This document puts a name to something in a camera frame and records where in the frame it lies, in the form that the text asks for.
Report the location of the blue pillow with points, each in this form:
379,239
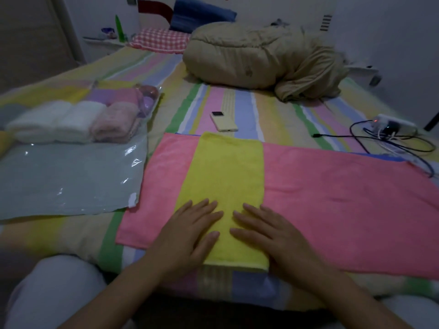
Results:
195,13

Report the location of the yellow mobile phone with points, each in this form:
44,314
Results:
224,122

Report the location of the light pink rolled towel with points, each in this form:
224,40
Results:
115,121

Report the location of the person's left thumb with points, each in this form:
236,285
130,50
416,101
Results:
210,241

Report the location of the white power strip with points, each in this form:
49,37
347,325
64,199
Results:
406,125

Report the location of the beige bundled duvet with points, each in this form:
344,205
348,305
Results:
247,58

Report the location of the person's right forearm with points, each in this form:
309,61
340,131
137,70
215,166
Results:
343,298

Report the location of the red checkered pillow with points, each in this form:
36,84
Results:
159,39

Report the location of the person's left middle finger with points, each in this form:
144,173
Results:
205,214

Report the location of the white rolled towel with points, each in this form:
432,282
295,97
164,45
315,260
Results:
37,121
80,121

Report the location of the person's right middle finger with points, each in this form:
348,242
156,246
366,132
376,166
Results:
259,214

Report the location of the person's right thumb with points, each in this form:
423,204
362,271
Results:
245,240

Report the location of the brown wooden door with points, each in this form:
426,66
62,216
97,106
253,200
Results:
31,37

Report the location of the white and red headboard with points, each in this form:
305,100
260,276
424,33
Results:
154,10

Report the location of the black charger plug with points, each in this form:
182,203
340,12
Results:
391,127

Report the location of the person's leg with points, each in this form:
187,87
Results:
415,313
58,294

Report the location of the dark pink rolled towel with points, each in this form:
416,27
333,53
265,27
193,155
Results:
127,96

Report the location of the person's right hand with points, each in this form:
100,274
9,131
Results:
281,246

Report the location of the person's left hand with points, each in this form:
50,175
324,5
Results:
178,243

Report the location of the purple rolled towel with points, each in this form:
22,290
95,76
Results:
146,104

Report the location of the yellow towel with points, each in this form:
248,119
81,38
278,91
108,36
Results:
224,174

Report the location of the clear plastic storage bag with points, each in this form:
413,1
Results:
68,178

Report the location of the person's left forearm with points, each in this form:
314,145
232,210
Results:
120,298

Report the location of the person's right leg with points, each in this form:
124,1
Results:
415,313

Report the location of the white nightstand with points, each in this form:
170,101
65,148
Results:
103,46

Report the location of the white bedside shelf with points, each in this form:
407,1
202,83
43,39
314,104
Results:
365,73

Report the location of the person's left leg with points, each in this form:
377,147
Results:
58,294

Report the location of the green bottle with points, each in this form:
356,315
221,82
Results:
119,29

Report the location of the pastel striped bedsheet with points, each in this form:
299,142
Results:
240,109

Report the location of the person's left little finger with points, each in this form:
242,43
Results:
183,209

